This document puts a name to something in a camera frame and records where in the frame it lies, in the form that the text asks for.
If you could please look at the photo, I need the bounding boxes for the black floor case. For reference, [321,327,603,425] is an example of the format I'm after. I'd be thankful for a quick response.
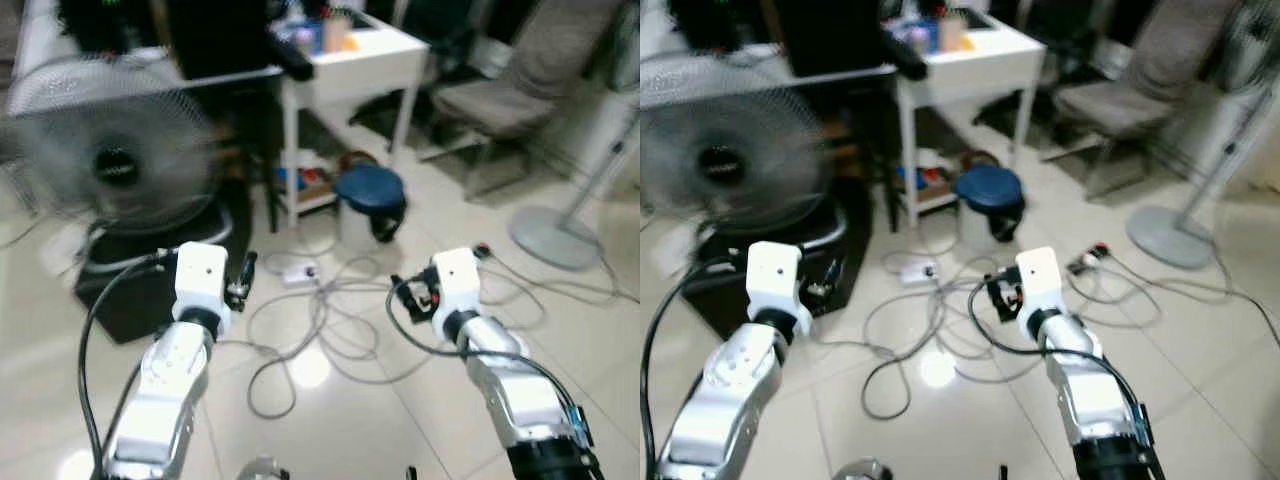
[690,185,877,341]
[74,185,257,346]

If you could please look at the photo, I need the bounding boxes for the grey round-base fan stand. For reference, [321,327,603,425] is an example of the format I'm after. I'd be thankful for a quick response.
[1127,60,1280,271]
[509,95,641,272]

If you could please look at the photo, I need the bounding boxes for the grey mesh electric fan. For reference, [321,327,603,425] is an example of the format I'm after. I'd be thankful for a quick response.
[4,55,227,239]
[640,88,833,239]

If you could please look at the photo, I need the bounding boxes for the grey upholstered chair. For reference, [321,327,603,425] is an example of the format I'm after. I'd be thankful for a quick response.
[1050,0,1243,203]
[430,0,629,203]

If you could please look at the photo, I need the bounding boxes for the white side table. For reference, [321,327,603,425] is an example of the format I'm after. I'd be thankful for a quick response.
[279,8,432,229]
[892,8,1047,229]

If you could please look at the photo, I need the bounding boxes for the black office chair back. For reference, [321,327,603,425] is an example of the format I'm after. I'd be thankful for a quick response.
[775,0,929,83]
[160,0,317,83]

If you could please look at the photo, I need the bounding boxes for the grey-topped work desk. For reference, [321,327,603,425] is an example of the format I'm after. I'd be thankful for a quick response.
[0,0,287,123]
[640,0,899,113]

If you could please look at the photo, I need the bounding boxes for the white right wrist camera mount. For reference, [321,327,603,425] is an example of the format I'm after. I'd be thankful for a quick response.
[1014,246,1064,323]
[431,247,484,323]

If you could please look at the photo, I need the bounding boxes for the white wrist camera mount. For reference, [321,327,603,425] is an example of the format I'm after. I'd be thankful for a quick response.
[1014,246,1064,323]
[172,242,232,326]
[745,241,813,337]
[431,247,484,323]

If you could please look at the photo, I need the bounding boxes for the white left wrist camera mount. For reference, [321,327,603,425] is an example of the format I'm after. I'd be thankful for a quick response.
[172,242,232,326]
[745,241,813,337]

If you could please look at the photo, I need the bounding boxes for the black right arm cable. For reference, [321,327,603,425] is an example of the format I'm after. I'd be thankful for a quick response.
[967,276,1153,453]
[386,274,593,453]

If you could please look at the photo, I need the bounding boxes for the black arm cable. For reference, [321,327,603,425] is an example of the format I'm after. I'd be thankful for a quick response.
[386,274,593,453]
[77,250,179,473]
[640,258,753,479]
[967,276,1153,453]

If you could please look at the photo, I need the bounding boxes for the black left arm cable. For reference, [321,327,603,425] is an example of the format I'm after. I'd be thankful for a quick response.
[640,258,753,479]
[77,250,179,473]

